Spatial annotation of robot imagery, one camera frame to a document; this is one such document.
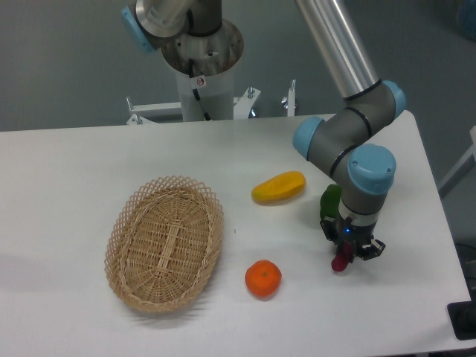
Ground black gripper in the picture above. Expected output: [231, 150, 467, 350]
[320, 215, 386, 263]

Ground purple sweet potato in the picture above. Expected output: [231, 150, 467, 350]
[331, 242, 354, 272]

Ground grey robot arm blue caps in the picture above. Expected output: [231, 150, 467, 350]
[121, 1, 406, 271]

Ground green bok choy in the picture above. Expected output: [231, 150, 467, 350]
[320, 184, 342, 219]

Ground yellow mango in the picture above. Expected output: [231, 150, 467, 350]
[251, 171, 306, 204]

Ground orange tangerine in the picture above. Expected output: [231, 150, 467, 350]
[245, 260, 282, 298]

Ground black device at table edge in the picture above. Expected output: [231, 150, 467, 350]
[447, 301, 475, 341]

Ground woven wicker basket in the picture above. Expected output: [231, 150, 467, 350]
[105, 176, 224, 313]

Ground white bracket with bolt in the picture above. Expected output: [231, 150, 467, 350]
[280, 78, 298, 117]

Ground black cable on pedestal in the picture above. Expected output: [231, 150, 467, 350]
[187, 59, 212, 122]

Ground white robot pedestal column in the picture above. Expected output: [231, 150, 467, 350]
[175, 70, 234, 122]

